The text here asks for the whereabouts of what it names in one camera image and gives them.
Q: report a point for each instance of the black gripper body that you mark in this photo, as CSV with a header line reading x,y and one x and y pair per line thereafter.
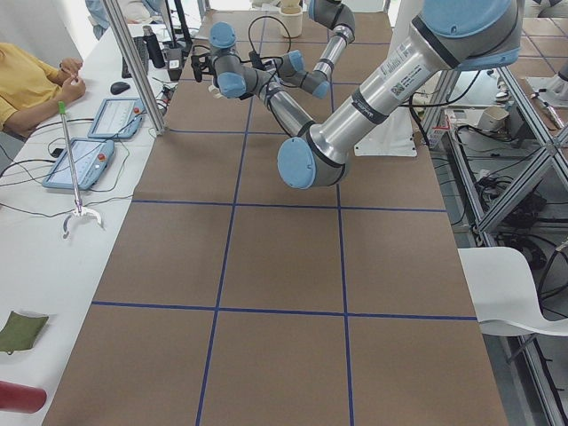
x,y
204,65
268,63

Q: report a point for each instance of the white ribbed HOME mug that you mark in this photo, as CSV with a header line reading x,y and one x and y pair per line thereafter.
x,y
215,92

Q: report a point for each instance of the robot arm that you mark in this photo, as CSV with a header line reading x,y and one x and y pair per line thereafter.
x,y
444,35
290,67

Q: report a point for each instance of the black label printer box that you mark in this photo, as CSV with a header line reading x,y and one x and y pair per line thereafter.
x,y
174,62

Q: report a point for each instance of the black bottle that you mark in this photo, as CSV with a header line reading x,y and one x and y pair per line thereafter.
x,y
153,47

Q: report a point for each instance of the black computer mouse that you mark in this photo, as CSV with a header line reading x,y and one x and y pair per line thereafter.
x,y
119,88

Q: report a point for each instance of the teach pendant far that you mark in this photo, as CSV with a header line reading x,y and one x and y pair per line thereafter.
x,y
117,118

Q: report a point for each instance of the teach pendant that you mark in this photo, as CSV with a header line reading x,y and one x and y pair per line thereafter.
x,y
117,118
91,157

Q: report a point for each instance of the teach pendant near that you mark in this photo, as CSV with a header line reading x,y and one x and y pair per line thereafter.
x,y
91,157

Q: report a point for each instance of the person in yellow shirt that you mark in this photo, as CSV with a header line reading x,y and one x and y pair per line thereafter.
x,y
31,89

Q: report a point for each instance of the reacher grabber stick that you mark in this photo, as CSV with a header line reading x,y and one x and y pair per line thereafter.
x,y
80,210

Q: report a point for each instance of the green bean bag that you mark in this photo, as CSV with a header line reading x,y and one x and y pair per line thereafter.
x,y
20,332

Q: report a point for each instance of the white curved chair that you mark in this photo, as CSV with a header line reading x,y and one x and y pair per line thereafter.
x,y
503,293

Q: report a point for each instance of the red cylinder bottle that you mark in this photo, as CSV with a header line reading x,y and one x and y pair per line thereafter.
x,y
20,398

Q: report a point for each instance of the cream basket with handle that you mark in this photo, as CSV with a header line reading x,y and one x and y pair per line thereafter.
x,y
291,18

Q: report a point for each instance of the aluminium frame post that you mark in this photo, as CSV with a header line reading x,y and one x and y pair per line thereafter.
x,y
128,50

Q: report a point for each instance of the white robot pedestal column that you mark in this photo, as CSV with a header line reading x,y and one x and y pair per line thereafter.
x,y
395,133

